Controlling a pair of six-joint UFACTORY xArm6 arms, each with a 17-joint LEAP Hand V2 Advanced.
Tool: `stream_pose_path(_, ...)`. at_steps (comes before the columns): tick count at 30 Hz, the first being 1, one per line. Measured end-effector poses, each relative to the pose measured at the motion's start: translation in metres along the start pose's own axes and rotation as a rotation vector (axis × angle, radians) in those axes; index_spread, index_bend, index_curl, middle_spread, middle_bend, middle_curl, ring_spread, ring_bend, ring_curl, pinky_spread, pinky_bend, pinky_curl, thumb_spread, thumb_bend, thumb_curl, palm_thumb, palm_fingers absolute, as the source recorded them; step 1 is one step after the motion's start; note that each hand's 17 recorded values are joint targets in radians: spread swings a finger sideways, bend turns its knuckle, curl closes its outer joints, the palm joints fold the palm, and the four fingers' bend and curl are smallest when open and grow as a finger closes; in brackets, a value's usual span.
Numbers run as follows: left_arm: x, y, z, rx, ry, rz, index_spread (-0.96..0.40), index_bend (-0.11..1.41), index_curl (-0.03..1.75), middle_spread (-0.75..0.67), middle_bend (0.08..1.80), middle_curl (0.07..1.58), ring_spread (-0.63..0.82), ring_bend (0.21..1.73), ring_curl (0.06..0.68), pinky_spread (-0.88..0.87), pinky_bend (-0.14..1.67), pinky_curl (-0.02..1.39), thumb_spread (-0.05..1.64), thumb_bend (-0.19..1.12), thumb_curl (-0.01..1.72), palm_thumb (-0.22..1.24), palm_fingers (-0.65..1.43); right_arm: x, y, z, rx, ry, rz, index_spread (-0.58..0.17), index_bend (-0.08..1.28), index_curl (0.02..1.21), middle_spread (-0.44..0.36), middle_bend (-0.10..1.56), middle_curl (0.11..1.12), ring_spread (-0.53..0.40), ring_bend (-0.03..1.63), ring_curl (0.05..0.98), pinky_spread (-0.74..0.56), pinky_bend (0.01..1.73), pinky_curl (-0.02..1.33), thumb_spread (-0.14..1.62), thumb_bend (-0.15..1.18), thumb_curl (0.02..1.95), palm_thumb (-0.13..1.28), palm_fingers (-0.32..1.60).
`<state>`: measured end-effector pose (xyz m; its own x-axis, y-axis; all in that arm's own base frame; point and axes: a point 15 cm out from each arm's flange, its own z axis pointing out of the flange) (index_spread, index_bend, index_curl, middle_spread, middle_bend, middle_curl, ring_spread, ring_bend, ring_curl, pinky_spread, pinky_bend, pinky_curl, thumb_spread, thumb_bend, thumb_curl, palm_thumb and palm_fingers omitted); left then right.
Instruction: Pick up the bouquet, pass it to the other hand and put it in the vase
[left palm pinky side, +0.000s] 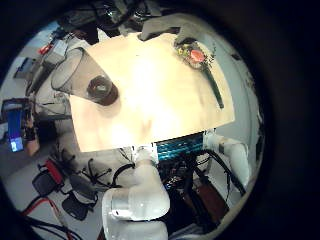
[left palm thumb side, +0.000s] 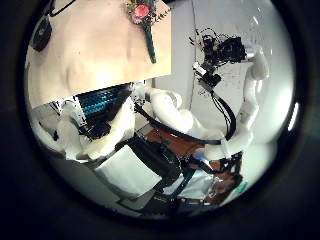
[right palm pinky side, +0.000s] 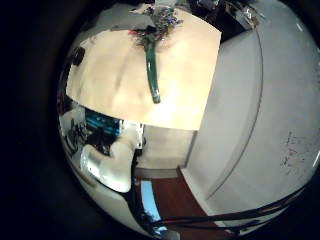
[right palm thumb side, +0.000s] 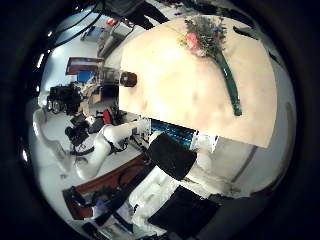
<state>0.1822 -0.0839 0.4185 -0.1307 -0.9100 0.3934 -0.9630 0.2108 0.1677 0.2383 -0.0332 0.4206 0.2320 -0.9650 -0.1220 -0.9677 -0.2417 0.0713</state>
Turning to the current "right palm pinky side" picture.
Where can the light blue floor mat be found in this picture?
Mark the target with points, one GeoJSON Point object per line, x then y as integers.
{"type": "Point", "coordinates": [148, 201]}

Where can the blue box under table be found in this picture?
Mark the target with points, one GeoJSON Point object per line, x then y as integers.
{"type": "Point", "coordinates": [100, 122]}

